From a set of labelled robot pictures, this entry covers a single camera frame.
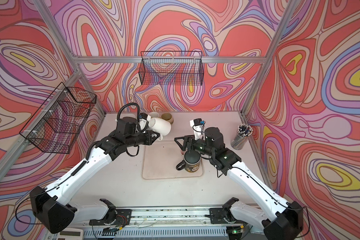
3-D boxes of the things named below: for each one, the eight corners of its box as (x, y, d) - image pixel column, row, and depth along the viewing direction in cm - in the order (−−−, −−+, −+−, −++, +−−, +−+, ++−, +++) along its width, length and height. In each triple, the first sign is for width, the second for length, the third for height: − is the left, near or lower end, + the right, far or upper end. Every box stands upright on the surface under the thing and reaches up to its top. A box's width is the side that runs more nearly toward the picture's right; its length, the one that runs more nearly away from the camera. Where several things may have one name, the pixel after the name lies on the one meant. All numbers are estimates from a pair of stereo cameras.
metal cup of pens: (231, 151, 101) (240, 134, 86) (228, 140, 107) (236, 123, 92) (243, 151, 101) (254, 134, 86) (240, 140, 107) (250, 123, 92)
